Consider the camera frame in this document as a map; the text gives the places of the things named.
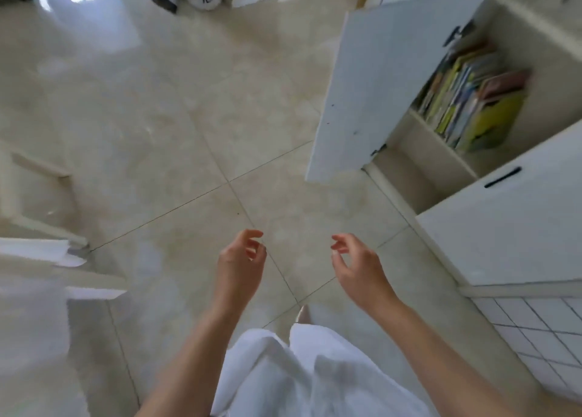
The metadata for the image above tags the person's left hand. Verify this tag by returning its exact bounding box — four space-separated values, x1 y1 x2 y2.
213 229 268 312

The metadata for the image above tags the person's right hand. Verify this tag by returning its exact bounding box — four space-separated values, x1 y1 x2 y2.
330 233 402 318

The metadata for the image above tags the person's left forearm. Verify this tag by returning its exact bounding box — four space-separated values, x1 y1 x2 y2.
135 304 248 417

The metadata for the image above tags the person's right forearm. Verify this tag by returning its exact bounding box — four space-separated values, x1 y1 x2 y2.
369 294 582 417

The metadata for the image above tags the white garment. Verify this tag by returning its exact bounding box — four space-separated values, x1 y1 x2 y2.
210 323 439 417

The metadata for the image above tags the white cabinet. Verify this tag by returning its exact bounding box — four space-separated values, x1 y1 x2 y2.
306 0 582 299

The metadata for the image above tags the white closed cabinet door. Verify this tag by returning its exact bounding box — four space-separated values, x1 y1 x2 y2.
416 121 582 288

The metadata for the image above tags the white open cabinet door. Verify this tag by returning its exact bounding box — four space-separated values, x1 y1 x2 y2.
306 0 490 184

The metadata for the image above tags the row of colourful books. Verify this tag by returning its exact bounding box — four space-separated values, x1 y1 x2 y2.
416 41 533 154

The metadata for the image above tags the white paper sheet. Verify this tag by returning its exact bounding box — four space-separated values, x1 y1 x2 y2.
0 237 88 268

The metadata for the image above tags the black slot door handle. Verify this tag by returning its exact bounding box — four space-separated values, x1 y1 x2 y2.
484 167 523 189

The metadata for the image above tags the black knob door handle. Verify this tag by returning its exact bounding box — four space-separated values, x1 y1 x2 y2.
443 21 476 47

